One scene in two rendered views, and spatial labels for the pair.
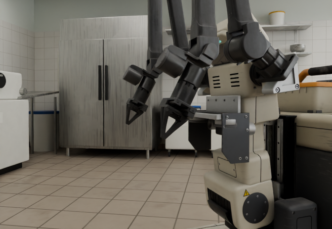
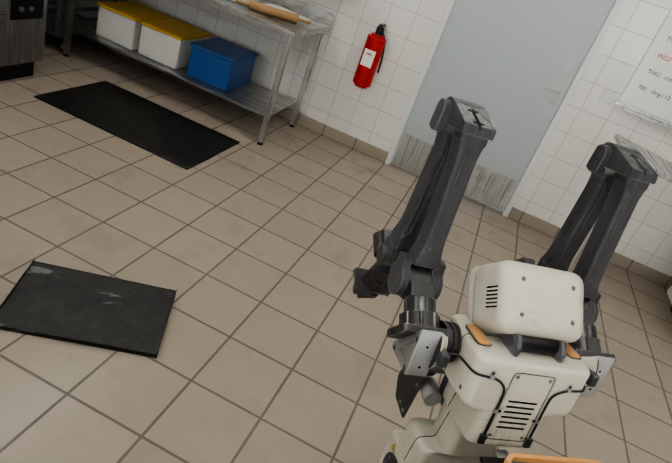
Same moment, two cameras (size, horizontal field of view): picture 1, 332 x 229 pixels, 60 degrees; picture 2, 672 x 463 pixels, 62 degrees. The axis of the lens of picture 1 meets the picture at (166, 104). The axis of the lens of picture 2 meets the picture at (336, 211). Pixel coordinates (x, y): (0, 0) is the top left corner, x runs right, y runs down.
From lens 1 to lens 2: 1.65 m
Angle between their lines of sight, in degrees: 90
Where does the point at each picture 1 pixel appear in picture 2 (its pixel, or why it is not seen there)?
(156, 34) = (559, 240)
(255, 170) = (408, 441)
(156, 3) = (583, 200)
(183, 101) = (363, 277)
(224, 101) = not seen: hidden behind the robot
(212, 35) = (393, 242)
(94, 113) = not seen: outside the picture
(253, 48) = (392, 280)
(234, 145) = (404, 384)
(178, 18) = (594, 237)
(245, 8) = (422, 238)
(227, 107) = not seen: hidden behind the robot
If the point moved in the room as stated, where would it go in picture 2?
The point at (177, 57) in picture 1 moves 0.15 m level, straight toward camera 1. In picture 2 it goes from (378, 241) to (324, 220)
